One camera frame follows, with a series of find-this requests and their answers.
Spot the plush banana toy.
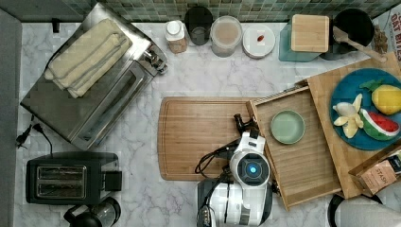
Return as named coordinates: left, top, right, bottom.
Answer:
left=332, top=94, right=364, bottom=138

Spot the wooden spatula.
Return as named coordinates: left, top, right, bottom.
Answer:
left=333, top=26, right=387, bottom=63

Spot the black slot toaster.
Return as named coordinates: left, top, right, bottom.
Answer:
left=26, top=151, right=122, bottom=205

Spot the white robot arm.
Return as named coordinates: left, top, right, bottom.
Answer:
left=195, top=113, right=272, bottom=227

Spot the black power plug cable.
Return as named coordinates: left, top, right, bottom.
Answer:
left=15, top=114, right=55, bottom=159

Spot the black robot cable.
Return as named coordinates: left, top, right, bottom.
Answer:
left=194, top=138, right=241, bottom=180

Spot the Stash tea packet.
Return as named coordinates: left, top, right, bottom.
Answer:
left=360, top=160, right=396, bottom=195

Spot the blue plate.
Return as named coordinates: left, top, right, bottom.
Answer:
left=329, top=68, right=400, bottom=150

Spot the folded beige towel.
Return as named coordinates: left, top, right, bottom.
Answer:
left=44, top=19, right=132, bottom=98

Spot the glass coffee carafe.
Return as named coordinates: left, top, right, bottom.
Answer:
left=63, top=197, right=121, bottom=227

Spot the oat bites cereal box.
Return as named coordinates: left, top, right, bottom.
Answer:
left=372, top=4, right=401, bottom=61

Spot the white round lidded container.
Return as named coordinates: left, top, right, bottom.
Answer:
left=242, top=24, right=275, bottom=59

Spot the black kettle base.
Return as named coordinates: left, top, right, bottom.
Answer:
left=327, top=193, right=401, bottom=227

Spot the green ceramic bowl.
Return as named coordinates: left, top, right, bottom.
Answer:
left=270, top=110, right=305, bottom=145

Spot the black pan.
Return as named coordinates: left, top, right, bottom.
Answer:
left=320, top=9, right=375, bottom=61

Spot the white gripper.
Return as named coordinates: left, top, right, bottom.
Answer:
left=234, top=113, right=266, bottom=156

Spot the teal box with wooden lid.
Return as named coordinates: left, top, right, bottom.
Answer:
left=279, top=14, right=329, bottom=62

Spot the clear canister with powder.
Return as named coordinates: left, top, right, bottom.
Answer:
left=210, top=16, right=242, bottom=58

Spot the plush watermelon slice toy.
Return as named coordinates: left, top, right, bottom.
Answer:
left=359, top=109, right=400, bottom=141

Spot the wooden tea box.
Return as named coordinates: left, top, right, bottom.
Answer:
left=349, top=146, right=400, bottom=197

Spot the plush lemon toy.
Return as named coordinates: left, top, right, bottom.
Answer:
left=359, top=79, right=401, bottom=115

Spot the bamboo cutting board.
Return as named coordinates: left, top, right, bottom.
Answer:
left=157, top=96, right=250, bottom=181

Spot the wooden drawer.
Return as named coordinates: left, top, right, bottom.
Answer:
left=247, top=86, right=341, bottom=209

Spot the white lid spice jar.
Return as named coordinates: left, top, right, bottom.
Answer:
left=165, top=20, right=187, bottom=54

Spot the stainless toaster oven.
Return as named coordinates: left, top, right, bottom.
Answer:
left=20, top=3, right=167, bottom=150

